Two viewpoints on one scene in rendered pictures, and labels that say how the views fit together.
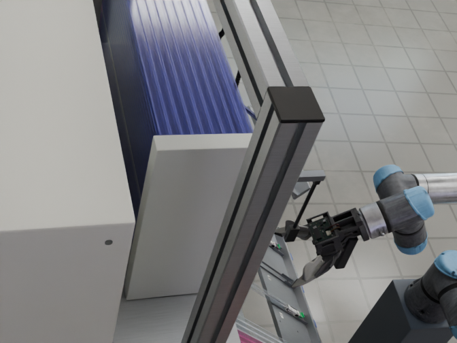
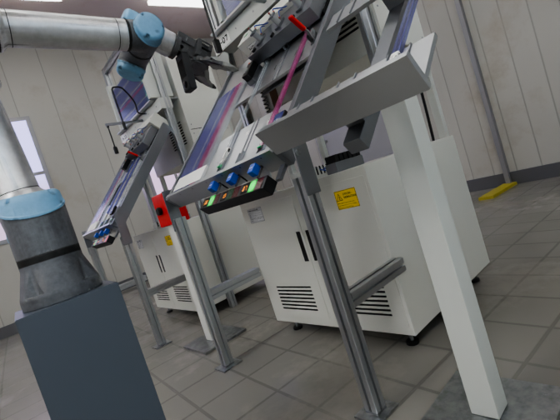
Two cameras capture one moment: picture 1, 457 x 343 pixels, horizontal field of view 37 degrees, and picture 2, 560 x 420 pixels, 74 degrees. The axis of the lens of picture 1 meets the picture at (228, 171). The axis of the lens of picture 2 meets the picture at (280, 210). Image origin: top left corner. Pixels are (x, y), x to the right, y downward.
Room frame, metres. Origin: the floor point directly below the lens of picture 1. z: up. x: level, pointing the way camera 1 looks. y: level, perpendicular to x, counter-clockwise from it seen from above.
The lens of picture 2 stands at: (2.23, -0.43, 0.63)
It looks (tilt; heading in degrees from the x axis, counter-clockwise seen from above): 3 degrees down; 167
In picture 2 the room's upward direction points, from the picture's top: 18 degrees counter-clockwise
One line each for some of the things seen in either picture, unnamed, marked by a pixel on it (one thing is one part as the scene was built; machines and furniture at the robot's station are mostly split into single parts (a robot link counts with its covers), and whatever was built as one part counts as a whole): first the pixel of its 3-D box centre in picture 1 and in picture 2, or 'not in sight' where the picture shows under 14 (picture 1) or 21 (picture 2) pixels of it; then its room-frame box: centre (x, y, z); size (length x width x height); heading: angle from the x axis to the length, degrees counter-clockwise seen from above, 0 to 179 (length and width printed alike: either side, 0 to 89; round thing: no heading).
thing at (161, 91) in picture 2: not in sight; (178, 173); (-0.57, -0.43, 0.95); 1.33 x 0.82 x 1.90; 117
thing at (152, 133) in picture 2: not in sight; (167, 219); (-0.46, -0.59, 0.66); 1.01 x 0.73 x 1.31; 117
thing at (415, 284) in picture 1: (433, 294); (57, 274); (1.36, -0.73, 0.60); 0.15 x 0.15 x 0.10
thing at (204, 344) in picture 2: not in sight; (190, 267); (0.30, -0.52, 0.39); 0.24 x 0.24 x 0.78; 27
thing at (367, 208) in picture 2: not in sight; (362, 238); (0.73, 0.23, 0.31); 0.70 x 0.65 x 0.62; 27
